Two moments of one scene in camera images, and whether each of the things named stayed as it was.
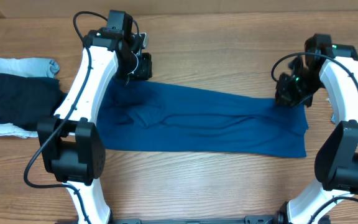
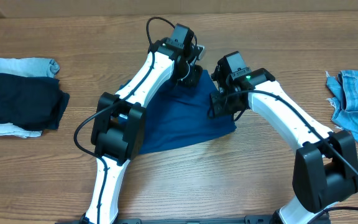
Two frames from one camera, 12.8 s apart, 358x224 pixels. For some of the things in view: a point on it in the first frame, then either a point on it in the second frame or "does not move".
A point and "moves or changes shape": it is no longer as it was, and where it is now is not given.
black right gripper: x=286 y=90 → x=217 y=104
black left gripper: x=146 y=73 → x=192 y=79
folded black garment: x=22 y=101 does not move
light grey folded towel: x=35 y=67 does not move
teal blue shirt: x=155 y=117 moves or changes shape
